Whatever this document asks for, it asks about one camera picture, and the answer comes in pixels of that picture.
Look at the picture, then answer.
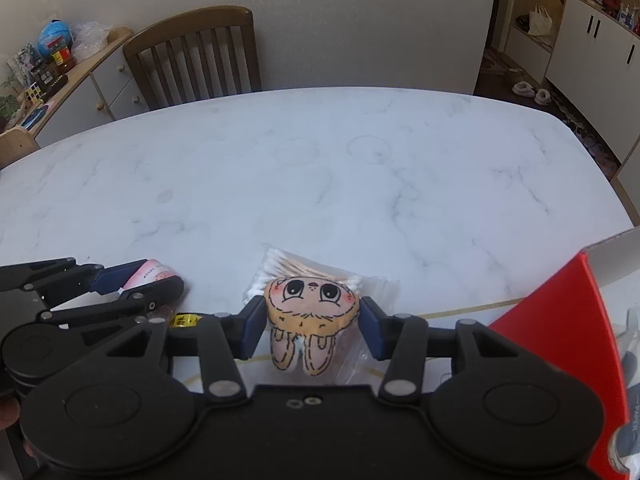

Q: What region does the white grey packet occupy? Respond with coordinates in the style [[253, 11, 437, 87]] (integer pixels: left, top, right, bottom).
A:
[[606, 309, 640, 477]]

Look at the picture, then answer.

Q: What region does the crumpled clear plastic bag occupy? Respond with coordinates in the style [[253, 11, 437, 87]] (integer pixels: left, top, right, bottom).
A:
[[69, 21, 117, 63]]

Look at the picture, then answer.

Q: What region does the blue printed table mat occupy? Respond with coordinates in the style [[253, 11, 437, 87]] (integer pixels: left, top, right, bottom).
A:
[[170, 295, 531, 386]]

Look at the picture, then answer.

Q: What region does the blue globe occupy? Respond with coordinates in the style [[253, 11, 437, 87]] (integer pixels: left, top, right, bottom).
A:
[[37, 20, 71, 58]]

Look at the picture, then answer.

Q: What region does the wooden sideboard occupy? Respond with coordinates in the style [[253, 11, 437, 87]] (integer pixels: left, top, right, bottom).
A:
[[10, 27, 151, 148]]

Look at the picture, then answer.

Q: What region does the puzzle cube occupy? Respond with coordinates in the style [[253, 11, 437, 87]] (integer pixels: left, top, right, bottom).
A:
[[22, 80, 46, 106]]

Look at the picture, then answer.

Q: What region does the clear bag of cotton swabs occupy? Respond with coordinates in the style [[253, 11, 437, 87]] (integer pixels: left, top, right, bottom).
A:
[[243, 244, 401, 386]]

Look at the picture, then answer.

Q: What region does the green potted plant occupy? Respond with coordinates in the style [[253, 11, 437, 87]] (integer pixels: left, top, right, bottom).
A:
[[0, 72, 23, 128]]

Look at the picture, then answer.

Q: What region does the person's left hand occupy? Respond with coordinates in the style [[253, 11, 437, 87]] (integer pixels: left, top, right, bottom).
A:
[[0, 394, 22, 431]]

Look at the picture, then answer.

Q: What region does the red jar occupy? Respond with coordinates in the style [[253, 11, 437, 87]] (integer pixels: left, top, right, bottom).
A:
[[50, 42, 77, 73]]

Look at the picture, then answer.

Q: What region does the red cardboard box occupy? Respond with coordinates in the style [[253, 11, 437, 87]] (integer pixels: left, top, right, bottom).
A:
[[487, 226, 640, 480]]

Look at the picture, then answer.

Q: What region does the white tote bag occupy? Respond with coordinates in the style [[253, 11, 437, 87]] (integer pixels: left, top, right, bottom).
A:
[[527, 4, 555, 37]]

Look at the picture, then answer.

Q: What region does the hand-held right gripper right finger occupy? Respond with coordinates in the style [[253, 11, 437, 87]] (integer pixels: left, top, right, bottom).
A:
[[359, 296, 532, 402]]

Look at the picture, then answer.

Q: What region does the white cabinet with black handles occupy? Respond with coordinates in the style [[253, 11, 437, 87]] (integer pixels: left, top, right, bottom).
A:
[[545, 0, 640, 163]]

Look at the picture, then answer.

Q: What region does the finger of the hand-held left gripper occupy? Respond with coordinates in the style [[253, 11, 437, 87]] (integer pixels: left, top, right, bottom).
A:
[[0, 257, 149, 297], [37, 275, 185, 324]]

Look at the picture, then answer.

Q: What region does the beige plush toy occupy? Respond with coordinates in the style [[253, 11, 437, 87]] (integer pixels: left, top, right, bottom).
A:
[[263, 275, 362, 374]]

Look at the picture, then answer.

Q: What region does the pink tissue packet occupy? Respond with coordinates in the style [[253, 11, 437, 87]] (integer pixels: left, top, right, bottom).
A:
[[122, 258, 184, 292]]

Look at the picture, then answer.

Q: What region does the dark wooden slatted chair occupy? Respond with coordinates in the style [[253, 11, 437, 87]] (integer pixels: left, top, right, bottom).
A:
[[122, 5, 263, 112]]

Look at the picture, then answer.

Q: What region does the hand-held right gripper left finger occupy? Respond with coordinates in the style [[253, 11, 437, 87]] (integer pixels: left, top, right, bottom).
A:
[[102, 295, 269, 402]]

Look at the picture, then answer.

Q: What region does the light wooden chair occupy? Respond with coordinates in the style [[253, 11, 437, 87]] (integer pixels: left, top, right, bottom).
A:
[[0, 126, 41, 170]]

